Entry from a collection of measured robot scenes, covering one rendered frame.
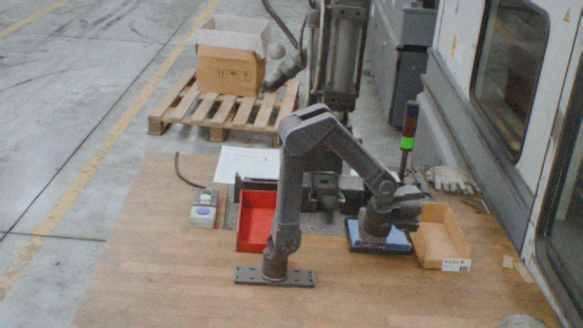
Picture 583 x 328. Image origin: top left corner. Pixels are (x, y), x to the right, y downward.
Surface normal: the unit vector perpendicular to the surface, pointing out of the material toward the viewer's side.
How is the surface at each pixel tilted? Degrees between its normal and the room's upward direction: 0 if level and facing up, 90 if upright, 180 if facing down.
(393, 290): 0
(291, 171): 98
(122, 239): 0
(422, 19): 90
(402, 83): 90
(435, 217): 90
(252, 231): 0
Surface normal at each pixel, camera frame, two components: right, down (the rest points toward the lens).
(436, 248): 0.07, -0.91
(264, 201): 0.03, 0.42
